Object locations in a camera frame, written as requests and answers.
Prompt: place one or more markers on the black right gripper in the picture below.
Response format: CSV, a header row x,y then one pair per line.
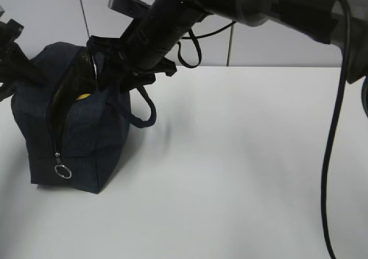
x,y
123,69

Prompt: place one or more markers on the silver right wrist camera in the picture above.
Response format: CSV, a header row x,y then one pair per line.
x,y
129,8

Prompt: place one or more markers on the dark navy lunch bag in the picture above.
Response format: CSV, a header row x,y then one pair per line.
x,y
71,143

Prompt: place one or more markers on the yellow lemon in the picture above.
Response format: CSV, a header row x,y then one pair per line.
x,y
83,96

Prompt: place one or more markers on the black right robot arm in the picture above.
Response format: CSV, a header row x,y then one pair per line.
x,y
337,22

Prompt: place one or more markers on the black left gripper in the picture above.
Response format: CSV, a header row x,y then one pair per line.
x,y
21,68

